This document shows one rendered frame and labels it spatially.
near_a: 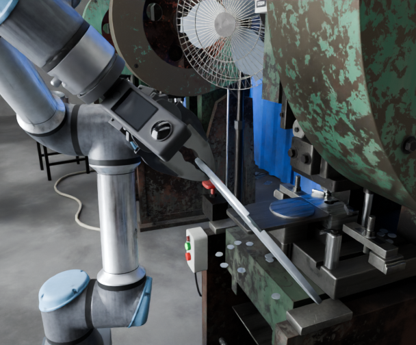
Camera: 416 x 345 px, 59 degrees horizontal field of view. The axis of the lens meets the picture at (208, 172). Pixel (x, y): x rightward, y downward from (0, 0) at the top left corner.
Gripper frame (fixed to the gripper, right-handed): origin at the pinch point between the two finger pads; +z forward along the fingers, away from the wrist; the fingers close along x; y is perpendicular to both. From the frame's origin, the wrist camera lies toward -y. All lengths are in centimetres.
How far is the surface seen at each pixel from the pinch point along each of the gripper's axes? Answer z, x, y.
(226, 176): 125, -22, 170
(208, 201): 46, 2, 58
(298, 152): 37, -23, 28
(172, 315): 93, 54, 88
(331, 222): 53, -14, 19
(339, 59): -4.4, -18.5, -13.1
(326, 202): 56, -19, 27
